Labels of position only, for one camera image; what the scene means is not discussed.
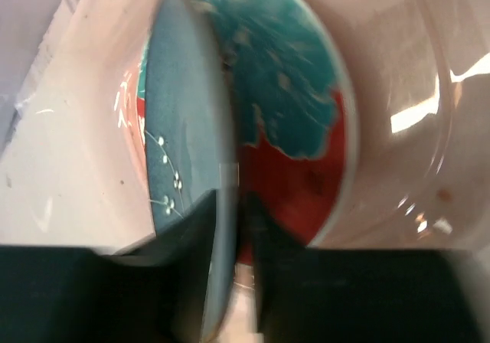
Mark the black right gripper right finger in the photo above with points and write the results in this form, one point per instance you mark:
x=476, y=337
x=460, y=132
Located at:
x=305, y=294

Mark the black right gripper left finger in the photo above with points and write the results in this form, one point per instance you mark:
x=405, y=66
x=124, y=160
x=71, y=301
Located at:
x=153, y=293

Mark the blue floral ceramic plate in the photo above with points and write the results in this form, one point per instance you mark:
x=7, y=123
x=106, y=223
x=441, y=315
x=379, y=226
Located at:
x=191, y=162

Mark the red and teal plate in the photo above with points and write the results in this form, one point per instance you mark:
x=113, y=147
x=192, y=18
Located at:
x=295, y=120

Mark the pink translucent plastic bin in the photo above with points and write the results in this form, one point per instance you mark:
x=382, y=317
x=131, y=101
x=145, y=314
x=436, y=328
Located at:
x=72, y=158

